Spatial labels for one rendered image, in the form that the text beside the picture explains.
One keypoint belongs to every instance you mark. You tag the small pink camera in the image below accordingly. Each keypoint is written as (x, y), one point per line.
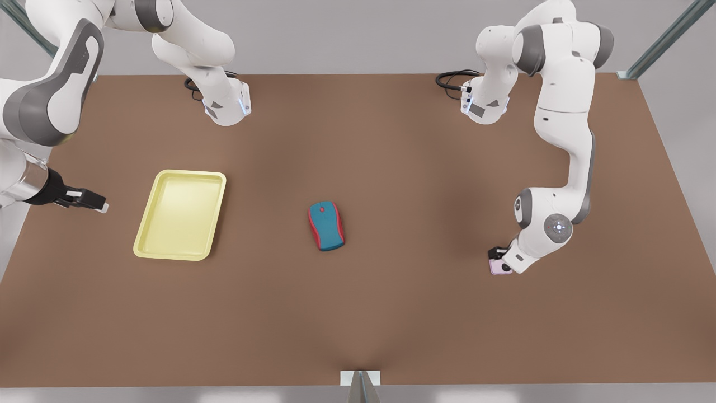
(499, 268)

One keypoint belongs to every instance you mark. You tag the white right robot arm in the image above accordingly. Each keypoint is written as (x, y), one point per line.
(61, 84)

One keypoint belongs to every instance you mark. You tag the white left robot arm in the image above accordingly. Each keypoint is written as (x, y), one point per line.
(562, 101)

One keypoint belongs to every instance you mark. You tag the yellow rectangular tray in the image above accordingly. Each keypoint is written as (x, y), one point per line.
(180, 215)

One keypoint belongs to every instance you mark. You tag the teal and red computer mouse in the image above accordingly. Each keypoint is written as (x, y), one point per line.
(326, 226)

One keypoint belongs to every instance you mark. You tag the silver frame post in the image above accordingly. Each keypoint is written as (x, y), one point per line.
(361, 386)
(665, 39)
(28, 28)

